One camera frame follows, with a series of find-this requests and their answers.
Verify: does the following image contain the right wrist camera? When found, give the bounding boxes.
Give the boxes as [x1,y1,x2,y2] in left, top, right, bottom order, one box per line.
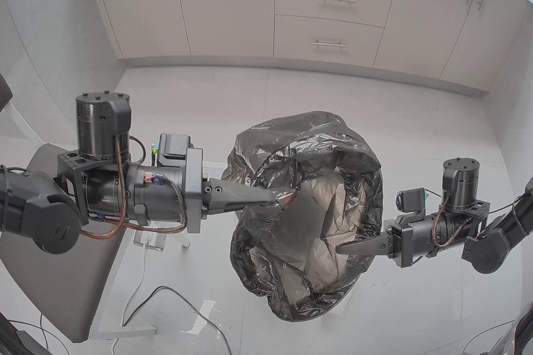
[395,187,429,223]

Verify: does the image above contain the grey seat white chair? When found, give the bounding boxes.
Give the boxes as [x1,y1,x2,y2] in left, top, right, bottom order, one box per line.
[0,72,191,343]

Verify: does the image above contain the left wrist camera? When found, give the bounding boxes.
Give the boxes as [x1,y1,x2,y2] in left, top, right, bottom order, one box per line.
[151,132,195,170]

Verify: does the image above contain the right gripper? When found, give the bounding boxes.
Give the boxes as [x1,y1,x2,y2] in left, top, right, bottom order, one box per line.
[335,214,449,269]

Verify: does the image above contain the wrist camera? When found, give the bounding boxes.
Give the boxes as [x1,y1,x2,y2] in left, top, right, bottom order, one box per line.
[151,132,195,170]
[395,187,429,223]

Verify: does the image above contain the black plastic bag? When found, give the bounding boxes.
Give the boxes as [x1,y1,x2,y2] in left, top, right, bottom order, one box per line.
[221,110,384,323]

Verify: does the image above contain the black cable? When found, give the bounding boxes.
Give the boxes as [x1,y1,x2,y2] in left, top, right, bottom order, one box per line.
[123,285,232,355]

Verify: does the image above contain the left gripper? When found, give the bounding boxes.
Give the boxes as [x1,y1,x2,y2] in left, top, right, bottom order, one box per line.
[84,147,293,236]

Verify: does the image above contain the beige cabinet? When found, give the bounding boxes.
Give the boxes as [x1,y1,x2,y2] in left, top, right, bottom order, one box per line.
[79,0,533,98]

